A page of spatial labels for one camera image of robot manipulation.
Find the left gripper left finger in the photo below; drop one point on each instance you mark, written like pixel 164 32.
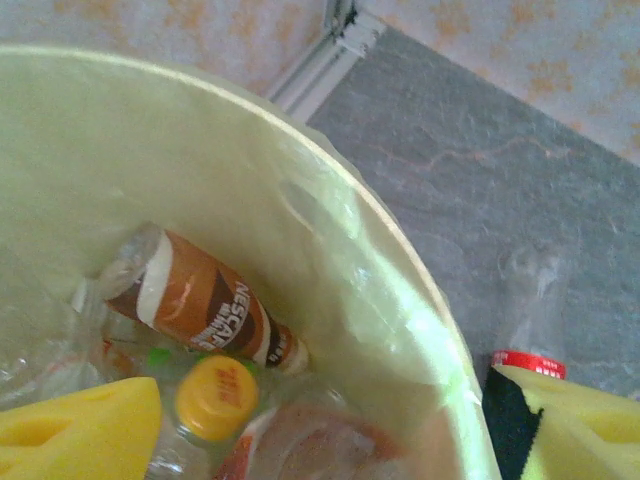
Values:
pixel 75 440

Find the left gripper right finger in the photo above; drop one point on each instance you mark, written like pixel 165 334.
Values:
pixel 590 440

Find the yellow cap orange bottle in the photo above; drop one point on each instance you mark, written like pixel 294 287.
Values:
pixel 217 395

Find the brown coffee label bottle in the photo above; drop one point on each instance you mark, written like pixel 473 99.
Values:
pixel 200 305

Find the translucent green bin liner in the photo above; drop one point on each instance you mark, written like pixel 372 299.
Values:
pixel 380 310

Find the cream round waste bin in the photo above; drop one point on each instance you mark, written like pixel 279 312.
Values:
pixel 125 150

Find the clear bottle red label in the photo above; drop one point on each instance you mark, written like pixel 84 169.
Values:
pixel 535 310

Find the aluminium table edge rail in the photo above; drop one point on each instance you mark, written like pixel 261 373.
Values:
pixel 325 65

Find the aluminium frame post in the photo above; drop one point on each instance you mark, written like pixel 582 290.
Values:
pixel 340 12

